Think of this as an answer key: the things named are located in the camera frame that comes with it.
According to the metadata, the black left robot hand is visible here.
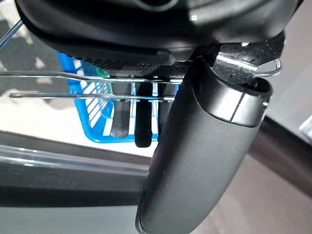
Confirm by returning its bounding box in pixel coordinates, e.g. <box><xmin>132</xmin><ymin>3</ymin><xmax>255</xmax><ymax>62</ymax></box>
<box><xmin>14</xmin><ymin>0</ymin><xmax>299</xmax><ymax>234</ymax></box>

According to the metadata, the blue plastic shopping basket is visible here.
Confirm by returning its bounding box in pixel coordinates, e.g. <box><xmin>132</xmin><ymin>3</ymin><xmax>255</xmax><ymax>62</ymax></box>
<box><xmin>56</xmin><ymin>51</ymin><xmax>180</xmax><ymax>144</ymax></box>

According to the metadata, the black shelf board clear rail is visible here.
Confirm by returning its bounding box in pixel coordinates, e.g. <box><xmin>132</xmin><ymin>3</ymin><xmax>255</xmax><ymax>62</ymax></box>
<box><xmin>0</xmin><ymin>130</ymin><xmax>153</xmax><ymax>209</ymax></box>

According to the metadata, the metal wire basket handle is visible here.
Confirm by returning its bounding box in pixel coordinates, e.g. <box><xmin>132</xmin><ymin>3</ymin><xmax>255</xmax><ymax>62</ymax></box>
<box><xmin>9</xmin><ymin>92</ymin><xmax>176</xmax><ymax>102</ymax></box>
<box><xmin>0</xmin><ymin>58</ymin><xmax>281</xmax><ymax>85</ymax></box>

